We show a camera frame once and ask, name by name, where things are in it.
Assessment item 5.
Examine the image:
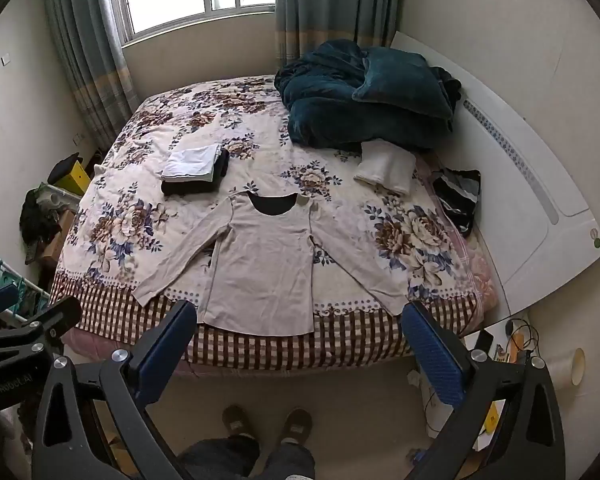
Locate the person's right slipper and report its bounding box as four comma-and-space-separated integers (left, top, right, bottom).
280, 407, 313, 446

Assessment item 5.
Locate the paper cup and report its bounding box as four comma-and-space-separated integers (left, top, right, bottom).
542, 347, 587, 391

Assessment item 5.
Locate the black charger cable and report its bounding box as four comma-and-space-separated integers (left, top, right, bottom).
505, 316, 542, 358

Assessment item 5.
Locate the cardboard box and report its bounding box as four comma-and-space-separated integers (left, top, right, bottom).
40, 210, 77, 261

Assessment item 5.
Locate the dark clothes pile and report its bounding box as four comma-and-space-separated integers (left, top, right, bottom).
20, 187, 63, 261

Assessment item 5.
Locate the white headboard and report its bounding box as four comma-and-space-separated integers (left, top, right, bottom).
387, 30, 600, 318

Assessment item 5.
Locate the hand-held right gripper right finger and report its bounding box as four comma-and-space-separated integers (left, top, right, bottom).
400, 301, 566, 480

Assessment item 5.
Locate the teal white rack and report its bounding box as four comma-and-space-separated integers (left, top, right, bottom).
0, 250, 51, 331

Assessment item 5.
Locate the black folded garment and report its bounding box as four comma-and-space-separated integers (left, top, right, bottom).
161, 149, 231, 197

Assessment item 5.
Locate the white folded shirt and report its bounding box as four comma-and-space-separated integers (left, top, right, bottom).
161, 145, 222, 183

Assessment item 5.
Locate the teal plush duvet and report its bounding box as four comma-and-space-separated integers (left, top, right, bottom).
274, 39, 463, 152

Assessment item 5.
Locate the person's left slipper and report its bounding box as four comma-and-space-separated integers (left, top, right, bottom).
222, 405, 251, 441

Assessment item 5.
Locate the black grey striped garment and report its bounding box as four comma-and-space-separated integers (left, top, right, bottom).
432, 167, 482, 238

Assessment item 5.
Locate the grey-blue striped curtain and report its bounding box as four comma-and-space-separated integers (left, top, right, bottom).
275, 0, 406, 61
42, 0, 141, 148

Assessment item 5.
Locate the person's slipper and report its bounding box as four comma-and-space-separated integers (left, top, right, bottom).
280, 407, 313, 446
222, 405, 251, 441

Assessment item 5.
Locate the person's right leg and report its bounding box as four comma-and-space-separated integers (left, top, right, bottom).
262, 442, 316, 480

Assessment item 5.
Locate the floral plush blanket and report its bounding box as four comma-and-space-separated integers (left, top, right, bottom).
47, 74, 496, 371

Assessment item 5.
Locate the teal plush pillow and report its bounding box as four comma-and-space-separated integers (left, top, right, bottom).
352, 52, 431, 111

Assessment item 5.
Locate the yellow box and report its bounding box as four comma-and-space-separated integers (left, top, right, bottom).
62, 157, 93, 196

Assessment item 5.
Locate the beige long-sleeve shirt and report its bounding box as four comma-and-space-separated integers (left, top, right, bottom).
132, 191, 421, 337

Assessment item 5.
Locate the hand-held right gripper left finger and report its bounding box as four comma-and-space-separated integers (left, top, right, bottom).
32, 300, 198, 480

